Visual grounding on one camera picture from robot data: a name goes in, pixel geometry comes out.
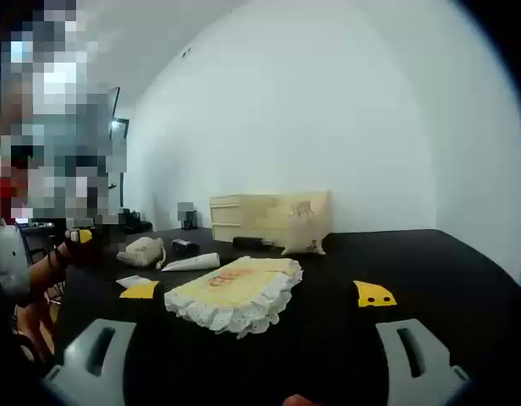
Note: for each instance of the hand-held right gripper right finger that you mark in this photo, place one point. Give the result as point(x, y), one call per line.
point(429, 363)

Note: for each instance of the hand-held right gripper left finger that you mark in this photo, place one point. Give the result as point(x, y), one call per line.
point(95, 355)

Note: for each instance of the purple-capped amber cosmetic bottle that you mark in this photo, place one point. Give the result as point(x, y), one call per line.
point(184, 245)

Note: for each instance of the white paper tube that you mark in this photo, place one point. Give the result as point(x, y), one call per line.
point(197, 261)

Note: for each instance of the beige wooden drawer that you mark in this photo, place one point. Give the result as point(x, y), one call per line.
point(226, 213)
point(227, 233)

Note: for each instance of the yellow lace-trimmed cloth pouch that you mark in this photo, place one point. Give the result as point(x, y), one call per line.
point(235, 287)

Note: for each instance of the beige wooden drawer organizer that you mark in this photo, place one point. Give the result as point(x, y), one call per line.
point(260, 211)

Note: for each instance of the person's left hand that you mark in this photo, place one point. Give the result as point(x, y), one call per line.
point(62, 256)

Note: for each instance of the person's right hand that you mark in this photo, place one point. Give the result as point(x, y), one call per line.
point(299, 401)

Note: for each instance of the white flat paper packet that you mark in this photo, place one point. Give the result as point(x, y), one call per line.
point(131, 281)

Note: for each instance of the white chest-worn device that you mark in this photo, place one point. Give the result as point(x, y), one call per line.
point(9, 262)

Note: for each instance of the black-framed glass partition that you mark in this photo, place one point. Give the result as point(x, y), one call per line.
point(125, 129)

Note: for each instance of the dark slanted panel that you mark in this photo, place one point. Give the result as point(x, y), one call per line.
point(115, 101)

